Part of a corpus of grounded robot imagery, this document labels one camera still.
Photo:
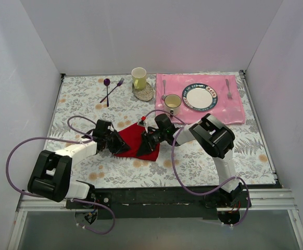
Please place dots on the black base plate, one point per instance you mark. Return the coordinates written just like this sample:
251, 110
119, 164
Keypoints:
164, 202

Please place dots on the silver spoon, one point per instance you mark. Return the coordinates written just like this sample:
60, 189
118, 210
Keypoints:
164, 90

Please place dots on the silver fork on placemat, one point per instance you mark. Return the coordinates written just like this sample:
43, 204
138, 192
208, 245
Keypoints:
229, 94

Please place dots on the purple fork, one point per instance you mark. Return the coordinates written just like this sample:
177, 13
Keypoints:
118, 84

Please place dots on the cream enamel mug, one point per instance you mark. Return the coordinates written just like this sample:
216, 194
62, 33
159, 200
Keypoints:
172, 104

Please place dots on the aluminium frame rail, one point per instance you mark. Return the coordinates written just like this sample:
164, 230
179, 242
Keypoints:
261, 199

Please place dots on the red cloth napkin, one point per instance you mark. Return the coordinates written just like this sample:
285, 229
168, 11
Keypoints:
132, 136

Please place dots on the speckled round coaster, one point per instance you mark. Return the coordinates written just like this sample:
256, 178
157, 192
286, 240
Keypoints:
146, 94

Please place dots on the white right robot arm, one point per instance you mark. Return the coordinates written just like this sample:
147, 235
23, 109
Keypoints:
215, 138

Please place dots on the yellow ceramic mug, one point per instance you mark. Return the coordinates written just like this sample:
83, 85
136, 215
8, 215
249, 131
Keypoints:
139, 75

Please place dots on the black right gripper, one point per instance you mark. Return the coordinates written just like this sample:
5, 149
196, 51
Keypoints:
149, 140

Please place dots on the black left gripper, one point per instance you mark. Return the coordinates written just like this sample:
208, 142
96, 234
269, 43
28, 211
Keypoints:
114, 143

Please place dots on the pink placemat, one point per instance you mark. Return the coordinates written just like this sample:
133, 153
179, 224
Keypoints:
228, 111

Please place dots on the purple spoon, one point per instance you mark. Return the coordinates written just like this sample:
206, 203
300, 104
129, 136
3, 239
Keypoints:
106, 83

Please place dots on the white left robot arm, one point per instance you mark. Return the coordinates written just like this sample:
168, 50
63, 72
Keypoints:
51, 176

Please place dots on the white plate blue rim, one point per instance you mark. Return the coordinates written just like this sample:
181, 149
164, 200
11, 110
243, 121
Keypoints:
199, 97

